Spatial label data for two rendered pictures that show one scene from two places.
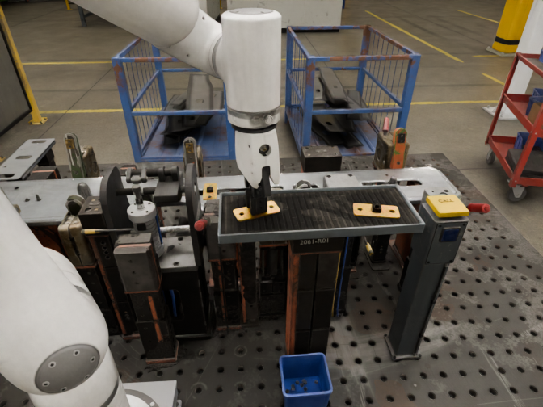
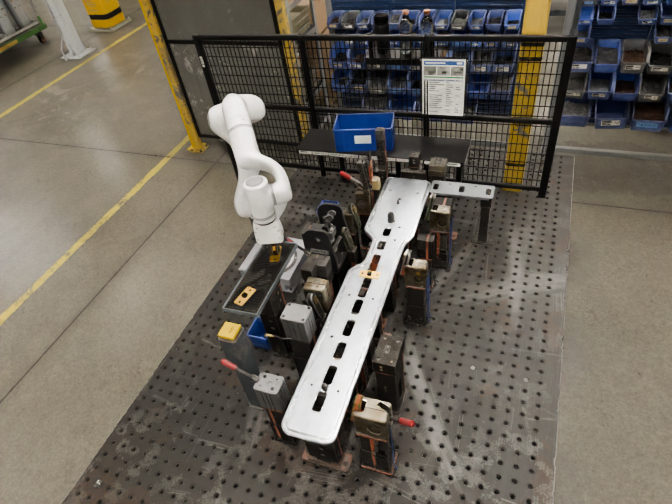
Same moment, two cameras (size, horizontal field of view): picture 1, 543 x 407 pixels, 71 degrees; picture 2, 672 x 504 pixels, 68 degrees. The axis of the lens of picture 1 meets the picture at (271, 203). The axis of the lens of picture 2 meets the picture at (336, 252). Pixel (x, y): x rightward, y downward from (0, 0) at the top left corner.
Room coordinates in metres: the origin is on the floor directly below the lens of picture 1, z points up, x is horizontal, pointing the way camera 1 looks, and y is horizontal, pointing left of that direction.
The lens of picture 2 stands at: (1.51, -1.08, 2.44)
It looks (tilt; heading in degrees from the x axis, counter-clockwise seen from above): 43 degrees down; 121
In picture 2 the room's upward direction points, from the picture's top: 10 degrees counter-clockwise
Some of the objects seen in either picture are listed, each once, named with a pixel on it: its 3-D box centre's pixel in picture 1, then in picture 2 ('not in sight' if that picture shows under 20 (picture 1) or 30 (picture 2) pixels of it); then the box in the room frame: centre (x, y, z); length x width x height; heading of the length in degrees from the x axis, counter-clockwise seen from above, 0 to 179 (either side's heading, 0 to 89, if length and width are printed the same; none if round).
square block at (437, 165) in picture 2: not in sight; (437, 191); (0.96, 0.92, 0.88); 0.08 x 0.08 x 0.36; 5
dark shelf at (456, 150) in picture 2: not in sight; (381, 146); (0.62, 1.05, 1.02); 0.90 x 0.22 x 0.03; 5
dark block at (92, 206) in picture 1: (116, 274); not in sight; (0.66, 0.38, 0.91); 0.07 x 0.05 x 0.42; 5
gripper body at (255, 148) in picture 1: (254, 147); (268, 227); (0.58, 0.03, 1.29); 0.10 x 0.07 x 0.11; 23
